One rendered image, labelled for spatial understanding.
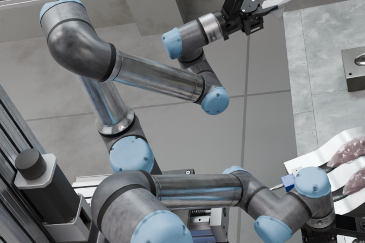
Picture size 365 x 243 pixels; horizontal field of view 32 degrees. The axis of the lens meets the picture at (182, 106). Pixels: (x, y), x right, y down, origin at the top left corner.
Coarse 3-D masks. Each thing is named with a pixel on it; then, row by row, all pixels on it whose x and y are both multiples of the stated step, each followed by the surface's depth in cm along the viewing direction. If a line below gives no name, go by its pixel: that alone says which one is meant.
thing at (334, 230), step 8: (336, 216) 154; (344, 216) 154; (352, 216) 155; (336, 224) 152; (344, 224) 153; (352, 224) 153; (360, 224) 153; (328, 232) 153; (336, 232) 152; (344, 232) 152; (352, 232) 152; (360, 232) 152
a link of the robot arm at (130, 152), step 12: (120, 144) 176; (132, 144) 175; (144, 144) 174; (120, 156) 174; (132, 156) 173; (144, 156) 172; (120, 168) 172; (132, 168) 171; (144, 168) 172; (156, 168) 177
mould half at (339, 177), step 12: (348, 132) 205; (360, 132) 205; (324, 144) 208; (336, 144) 205; (300, 156) 209; (312, 156) 208; (324, 156) 206; (360, 156) 198; (288, 168) 207; (336, 168) 201; (348, 168) 198; (336, 180) 199; (360, 192) 191; (336, 204) 193; (348, 204) 192; (360, 204) 190; (360, 216) 194
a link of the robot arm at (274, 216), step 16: (272, 192) 145; (288, 192) 143; (256, 208) 142; (272, 208) 140; (288, 208) 139; (304, 208) 140; (256, 224) 140; (272, 224) 138; (288, 224) 138; (272, 240) 138
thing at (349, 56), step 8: (352, 48) 234; (360, 48) 233; (344, 56) 233; (352, 56) 232; (360, 56) 231; (344, 64) 230; (352, 64) 229; (360, 64) 230; (344, 72) 233; (352, 72) 226; (360, 72) 225; (352, 80) 226; (360, 80) 226; (352, 88) 229; (360, 88) 228
